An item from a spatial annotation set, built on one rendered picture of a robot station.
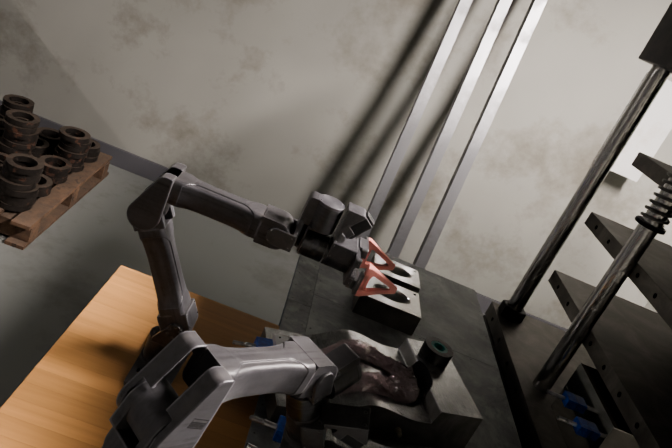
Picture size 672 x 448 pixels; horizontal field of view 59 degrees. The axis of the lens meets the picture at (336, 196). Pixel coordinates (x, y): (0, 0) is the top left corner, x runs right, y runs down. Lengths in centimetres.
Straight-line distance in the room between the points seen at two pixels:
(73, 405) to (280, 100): 272
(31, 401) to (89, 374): 13
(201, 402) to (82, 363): 67
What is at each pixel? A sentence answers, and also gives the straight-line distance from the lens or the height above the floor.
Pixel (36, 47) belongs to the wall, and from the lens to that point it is 414.
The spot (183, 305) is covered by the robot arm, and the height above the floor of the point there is 98.
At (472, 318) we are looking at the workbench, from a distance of 219.
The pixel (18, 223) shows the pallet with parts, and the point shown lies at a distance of 304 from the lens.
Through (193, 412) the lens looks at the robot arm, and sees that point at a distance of 72.
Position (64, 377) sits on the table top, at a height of 80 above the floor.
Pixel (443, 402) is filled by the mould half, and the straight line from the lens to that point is 150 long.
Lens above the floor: 171
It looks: 20 degrees down
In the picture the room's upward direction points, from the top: 24 degrees clockwise
